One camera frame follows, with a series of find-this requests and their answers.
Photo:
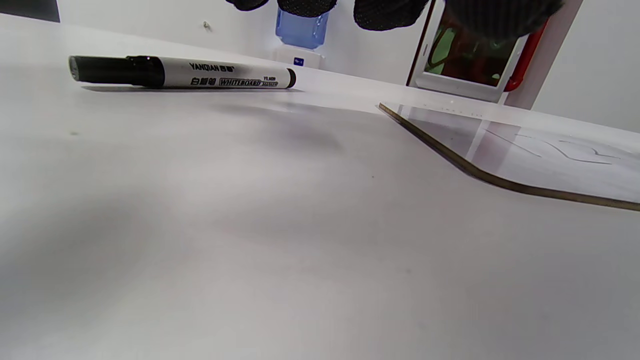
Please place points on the person's left hand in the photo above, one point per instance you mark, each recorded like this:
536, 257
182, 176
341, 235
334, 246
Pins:
390, 15

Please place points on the black and white whiteboard marker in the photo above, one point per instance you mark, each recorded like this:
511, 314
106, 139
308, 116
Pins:
200, 75

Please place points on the small white whiteboard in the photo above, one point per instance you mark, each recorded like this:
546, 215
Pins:
550, 165

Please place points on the blue bottle on dispenser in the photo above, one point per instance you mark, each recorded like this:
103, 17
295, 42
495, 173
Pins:
300, 32

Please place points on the white water dispenser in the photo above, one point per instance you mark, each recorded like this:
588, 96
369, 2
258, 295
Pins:
300, 57

